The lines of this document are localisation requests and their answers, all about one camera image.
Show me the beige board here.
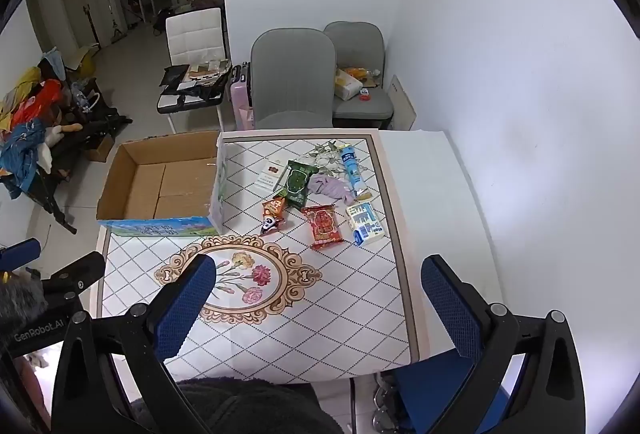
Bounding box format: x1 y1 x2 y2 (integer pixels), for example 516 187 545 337
385 75 417 131

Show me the purple cloth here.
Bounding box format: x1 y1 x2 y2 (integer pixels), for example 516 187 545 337
306 175 357 205

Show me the red snack packet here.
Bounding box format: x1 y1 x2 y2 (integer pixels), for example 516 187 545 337
301 204 345 250

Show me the small white and red box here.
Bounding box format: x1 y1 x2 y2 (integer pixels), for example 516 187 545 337
253 162 287 192

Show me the white padded chair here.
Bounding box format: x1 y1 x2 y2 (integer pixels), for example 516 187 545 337
157 7 231 133

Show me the blue stool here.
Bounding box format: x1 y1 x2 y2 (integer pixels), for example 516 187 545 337
374 349 527 434

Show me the person's dark fleece clothing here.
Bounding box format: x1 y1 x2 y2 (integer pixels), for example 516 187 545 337
131 376 346 434

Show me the green snack packet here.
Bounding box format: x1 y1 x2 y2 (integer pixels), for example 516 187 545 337
277 159 320 209

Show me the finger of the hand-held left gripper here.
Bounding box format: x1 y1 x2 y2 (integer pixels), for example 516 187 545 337
40 251 107 295
0 238 42 271

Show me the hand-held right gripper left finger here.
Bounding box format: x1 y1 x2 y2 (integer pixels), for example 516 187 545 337
50 254 218 434

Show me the orange panda snack packet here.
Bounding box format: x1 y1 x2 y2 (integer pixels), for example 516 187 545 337
260 195 287 235

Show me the blue and white tube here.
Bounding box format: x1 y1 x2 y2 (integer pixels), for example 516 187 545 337
336 141 374 201

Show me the black bag with papers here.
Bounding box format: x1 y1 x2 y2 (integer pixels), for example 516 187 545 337
157 63 234 108

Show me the pink suitcase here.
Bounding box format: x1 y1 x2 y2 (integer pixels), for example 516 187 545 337
227 61 256 131

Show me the small brown cardboard box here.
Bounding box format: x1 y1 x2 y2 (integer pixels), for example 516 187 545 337
82 134 116 163

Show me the grey upholstered chair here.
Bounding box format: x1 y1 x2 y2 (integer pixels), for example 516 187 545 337
322 21 394 131
250 28 337 131

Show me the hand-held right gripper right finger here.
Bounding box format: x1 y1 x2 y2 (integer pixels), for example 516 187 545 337
420 255 587 434

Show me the white and blue tissue pack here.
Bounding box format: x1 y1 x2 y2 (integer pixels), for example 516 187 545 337
346 201 386 247

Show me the white tissue packet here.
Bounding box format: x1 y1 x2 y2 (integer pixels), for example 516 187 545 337
334 69 364 101

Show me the pile of colourful clothes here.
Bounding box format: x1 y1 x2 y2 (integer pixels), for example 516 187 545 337
0 46 84 201

